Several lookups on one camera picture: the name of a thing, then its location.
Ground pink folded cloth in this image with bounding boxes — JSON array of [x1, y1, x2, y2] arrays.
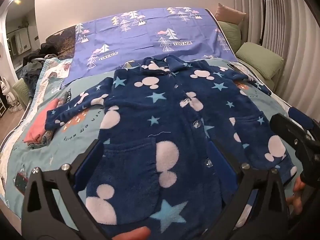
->
[[24, 98, 61, 143]]

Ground dark printed blanket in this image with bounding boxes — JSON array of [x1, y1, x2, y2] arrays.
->
[[45, 24, 77, 58]]

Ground small green pillow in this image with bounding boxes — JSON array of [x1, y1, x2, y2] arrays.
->
[[216, 21, 242, 53]]

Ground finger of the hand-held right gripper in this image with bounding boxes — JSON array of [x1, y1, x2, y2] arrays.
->
[[287, 107, 314, 132], [269, 113, 310, 155]]

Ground blue tree print sheet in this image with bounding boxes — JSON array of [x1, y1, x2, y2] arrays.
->
[[60, 6, 239, 88]]

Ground person's left hand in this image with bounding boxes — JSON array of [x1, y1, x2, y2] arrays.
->
[[110, 226, 152, 240]]

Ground person's right hand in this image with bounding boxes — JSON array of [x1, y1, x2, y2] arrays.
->
[[286, 177, 307, 216]]

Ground white figurine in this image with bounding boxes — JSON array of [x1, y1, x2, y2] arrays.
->
[[0, 80, 21, 113]]

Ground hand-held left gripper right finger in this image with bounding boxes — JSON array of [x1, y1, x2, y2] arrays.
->
[[209, 137, 291, 240]]

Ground teal printed blanket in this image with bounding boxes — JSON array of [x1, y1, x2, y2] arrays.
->
[[5, 57, 313, 233]]

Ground pile of dark clothes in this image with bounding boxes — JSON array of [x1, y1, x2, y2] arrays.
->
[[19, 42, 60, 80]]

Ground arched mirror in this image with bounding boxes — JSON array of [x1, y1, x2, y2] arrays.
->
[[5, 0, 40, 75]]

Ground large green pillow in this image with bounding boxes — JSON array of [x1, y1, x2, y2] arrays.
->
[[235, 42, 285, 81]]

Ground navy star fleece pajama top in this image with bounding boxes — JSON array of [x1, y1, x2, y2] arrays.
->
[[45, 56, 298, 240]]

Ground pink pillow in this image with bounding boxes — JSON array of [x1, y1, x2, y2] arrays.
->
[[214, 3, 247, 26]]

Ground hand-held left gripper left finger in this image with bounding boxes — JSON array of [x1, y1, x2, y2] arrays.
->
[[21, 138, 105, 240]]

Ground green cushion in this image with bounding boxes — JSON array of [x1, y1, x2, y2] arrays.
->
[[12, 78, 34, 108]]

